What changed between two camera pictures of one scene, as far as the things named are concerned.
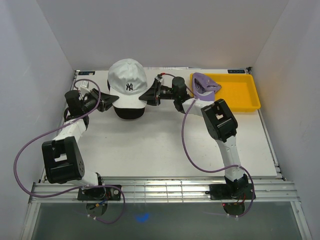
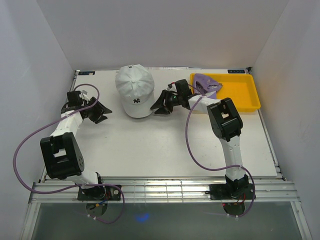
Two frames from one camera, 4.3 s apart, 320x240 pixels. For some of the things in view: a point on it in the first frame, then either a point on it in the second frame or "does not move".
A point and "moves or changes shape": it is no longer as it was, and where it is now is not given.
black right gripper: (153, 95) → (159, 103)
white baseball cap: (127, 80) moves or changes shape
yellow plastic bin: (241, 90) does not move
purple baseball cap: (204, 87) does not move
